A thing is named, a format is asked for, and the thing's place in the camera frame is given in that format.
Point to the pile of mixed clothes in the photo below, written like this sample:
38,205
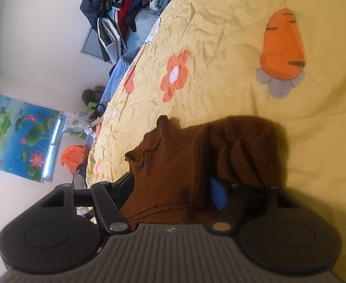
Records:
117,6

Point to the window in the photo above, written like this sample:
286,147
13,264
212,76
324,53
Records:
53,150

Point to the lotus flower wall poster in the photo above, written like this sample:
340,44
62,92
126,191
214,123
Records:
16,135

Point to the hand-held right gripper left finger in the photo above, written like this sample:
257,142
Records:
125,189

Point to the grey framed panel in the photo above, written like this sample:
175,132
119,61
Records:
90,45

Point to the brown knitted sweater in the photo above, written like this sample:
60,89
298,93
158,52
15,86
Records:
176,165

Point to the orange plastic bag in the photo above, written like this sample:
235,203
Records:
74,157

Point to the blue quilted blanket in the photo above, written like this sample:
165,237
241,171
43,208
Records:
118,70

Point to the yellow cartoon printed bed sheet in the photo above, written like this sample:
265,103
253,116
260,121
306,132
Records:
235,64

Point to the floral grey pillow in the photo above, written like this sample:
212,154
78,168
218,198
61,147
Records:
78,121

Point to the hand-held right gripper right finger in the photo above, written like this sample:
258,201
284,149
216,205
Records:
218,194

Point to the dark plush toy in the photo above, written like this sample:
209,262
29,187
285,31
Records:
92,94

